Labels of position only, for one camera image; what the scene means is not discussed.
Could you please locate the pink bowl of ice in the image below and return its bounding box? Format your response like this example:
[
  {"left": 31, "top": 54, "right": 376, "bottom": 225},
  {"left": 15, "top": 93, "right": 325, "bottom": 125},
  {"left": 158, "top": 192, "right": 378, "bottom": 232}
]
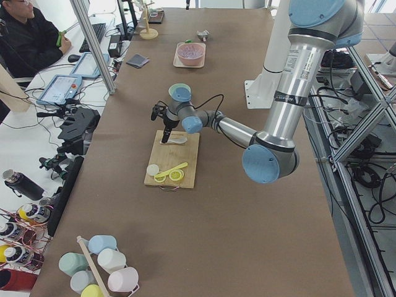
[{"left": 176, "top": 43, "right": 206, "bottom": 67}]

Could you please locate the white onion half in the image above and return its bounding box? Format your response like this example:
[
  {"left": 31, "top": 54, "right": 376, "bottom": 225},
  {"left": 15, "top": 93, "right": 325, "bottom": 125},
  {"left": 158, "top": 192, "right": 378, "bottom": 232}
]
[{"left": 146, "top": 164, "right": 160, "bottom": 176}]

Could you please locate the lemon slice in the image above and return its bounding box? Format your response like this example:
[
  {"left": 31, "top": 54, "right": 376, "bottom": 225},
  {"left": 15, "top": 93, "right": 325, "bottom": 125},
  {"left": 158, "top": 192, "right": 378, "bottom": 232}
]
[
  {"left": 168, "top": 169, "right": 184, "bottom": 182},
  {"left": 153, "top": 176, "right": 166, "bottom": 183}
]

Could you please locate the seated person in black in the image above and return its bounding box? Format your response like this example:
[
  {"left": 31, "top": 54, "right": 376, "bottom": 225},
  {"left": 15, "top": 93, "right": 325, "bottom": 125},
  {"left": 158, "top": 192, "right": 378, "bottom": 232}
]
[{"left": 1, "top": 1, "right": 72, "bottom": 78}]

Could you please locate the metal ice scoop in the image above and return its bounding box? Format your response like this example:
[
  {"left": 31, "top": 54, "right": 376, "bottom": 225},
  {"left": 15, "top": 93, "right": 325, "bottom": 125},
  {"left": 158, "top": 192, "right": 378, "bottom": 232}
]
[{"left": 197, "top": 30, "right": 210, "bottom": 43}]

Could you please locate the beige serving tray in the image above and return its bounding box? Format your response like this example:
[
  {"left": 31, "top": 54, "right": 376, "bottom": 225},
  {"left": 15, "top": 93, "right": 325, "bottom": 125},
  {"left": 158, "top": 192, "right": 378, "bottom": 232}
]
[{"left": 173, "top": 43, "right": 206, "bottom": 68}]

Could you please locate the aluminium frame post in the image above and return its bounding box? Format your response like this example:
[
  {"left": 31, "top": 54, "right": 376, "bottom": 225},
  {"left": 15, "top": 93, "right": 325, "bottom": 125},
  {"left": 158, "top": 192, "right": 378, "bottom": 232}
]
[{"left": 70, "top": 0, "right": 116, "bottom": 95}]

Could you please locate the wooden cup tree stand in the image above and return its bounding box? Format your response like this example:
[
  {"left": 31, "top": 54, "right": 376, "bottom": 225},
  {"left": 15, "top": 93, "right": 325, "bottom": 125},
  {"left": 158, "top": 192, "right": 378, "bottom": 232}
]
[{"left": 136, "top": 0, "right": 158, "bottom": 40}]

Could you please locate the grey blue cup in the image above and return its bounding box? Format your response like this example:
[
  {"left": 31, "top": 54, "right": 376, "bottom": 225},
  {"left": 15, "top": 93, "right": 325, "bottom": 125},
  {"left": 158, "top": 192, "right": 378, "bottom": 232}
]
[{"left": 70, "top": 270, "right": 97, "bottom": 294}]

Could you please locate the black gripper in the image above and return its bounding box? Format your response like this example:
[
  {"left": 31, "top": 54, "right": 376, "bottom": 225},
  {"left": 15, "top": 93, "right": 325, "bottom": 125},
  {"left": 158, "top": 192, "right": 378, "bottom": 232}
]
[{"left": 161, "top": 108, "right": 179, "bottom": 144}]

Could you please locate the mint green cup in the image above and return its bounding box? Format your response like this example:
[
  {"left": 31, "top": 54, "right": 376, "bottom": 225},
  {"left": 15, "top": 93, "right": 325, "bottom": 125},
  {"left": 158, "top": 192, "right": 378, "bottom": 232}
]
[{"left": 58, "top": 252, "right": 88, "bottom": 277}]

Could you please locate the yellow cup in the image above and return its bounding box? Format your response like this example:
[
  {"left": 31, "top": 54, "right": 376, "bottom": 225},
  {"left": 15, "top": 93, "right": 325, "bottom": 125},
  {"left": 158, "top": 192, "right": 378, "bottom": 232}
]
[{"left": 80, "top": 284, "right": 104, "bottom": 297}]

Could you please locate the grey folded cloth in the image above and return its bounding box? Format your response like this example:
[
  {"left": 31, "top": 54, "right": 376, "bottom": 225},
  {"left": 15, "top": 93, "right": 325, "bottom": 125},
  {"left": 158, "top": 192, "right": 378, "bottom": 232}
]
[{"left": 126, "top": 54, "right": 150, "bottom": 69}]

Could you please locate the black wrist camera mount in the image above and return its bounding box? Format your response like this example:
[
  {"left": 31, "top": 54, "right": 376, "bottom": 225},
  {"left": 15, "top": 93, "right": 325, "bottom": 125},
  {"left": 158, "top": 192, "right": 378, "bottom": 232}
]
[{"left": 150, "top": 100, "right": 168, "bottom": 121}]

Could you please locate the white ceramic spoon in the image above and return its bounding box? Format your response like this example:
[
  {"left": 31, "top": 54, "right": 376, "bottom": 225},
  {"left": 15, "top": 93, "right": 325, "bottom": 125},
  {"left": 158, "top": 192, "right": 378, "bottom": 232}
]
[{"left": 159, "top": 137, "right": 187, "bottom": 145}]

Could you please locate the upper blue teach pendant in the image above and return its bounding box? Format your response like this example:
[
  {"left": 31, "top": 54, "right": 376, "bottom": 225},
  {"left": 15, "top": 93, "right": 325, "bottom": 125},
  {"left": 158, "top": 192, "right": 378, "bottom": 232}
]
[{"left": 36, "top": 74, "right": 82, "bottom": 105}]

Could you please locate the mint green bowl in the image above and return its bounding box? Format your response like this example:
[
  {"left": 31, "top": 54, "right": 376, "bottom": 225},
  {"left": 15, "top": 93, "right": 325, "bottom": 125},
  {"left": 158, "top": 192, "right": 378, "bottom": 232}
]
[{"left": 168, "top": 83, "right": 191, "bottom": 96}]

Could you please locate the white cup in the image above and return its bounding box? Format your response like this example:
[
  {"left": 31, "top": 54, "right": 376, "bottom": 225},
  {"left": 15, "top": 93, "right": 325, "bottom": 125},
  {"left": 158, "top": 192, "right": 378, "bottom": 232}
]
[{"left": 97, "top": 248, "right": 126, "bottom": 274}]

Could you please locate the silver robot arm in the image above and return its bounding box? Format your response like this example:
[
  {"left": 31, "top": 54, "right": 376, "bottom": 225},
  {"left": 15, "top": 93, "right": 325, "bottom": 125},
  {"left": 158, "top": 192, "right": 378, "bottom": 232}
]
[{"left": 151, "top": 1, "right": 364, "bottom": 183}]

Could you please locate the black water bottle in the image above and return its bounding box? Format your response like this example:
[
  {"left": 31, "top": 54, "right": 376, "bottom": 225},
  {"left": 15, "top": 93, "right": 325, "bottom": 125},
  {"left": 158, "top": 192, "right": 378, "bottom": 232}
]
[{"left": 2, "top": 170, "right": 45, "bottom": 201}]

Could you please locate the bamboo cutting board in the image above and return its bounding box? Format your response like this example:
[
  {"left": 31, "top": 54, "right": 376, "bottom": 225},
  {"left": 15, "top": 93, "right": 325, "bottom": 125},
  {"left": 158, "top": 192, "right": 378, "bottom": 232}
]
[{"left": 144, "top": 130, "right": 200, "bottom": 189}]

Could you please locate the pink cup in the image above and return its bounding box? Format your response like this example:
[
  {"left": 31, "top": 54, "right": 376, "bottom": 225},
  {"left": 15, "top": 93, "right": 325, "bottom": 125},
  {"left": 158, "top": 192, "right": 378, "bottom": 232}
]
[{"left": 108, "top": 267, "right": 139, "bottom": 292}]

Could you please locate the black keyboard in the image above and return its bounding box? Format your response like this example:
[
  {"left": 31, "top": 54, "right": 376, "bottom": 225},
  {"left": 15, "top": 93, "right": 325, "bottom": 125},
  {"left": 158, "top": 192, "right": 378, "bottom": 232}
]
[{"left": 79, "top": 23, "right": 107, "bottom": 53}]

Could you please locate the light blue cup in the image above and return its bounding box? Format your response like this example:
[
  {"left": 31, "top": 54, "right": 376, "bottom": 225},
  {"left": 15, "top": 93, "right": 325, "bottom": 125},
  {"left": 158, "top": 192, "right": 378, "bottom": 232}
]
[{"left": 88, "top": 235, "right": 117, "bottom": 255}]

